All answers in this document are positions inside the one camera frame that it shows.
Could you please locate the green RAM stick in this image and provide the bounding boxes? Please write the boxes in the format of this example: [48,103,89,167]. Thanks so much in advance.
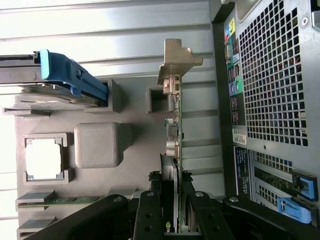
[17,195,108,205]

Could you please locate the blue case latch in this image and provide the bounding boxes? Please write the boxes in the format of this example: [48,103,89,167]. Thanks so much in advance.
[277,197,312,224]

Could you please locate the grey parts rack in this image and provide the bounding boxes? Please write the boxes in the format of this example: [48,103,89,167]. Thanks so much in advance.
[2,77,181,240]

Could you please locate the silver CPU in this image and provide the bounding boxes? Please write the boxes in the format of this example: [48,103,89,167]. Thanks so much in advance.
[24,143,63,181]

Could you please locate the blue disk caddy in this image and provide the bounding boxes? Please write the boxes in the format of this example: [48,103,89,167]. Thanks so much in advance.
[33,48,109,108]

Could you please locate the open black PC case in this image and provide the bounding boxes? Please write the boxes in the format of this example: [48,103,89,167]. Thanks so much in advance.
[208,0,320,240]

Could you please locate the silver hard disk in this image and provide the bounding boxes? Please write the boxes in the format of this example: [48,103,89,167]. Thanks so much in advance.
[0,53,102,109]

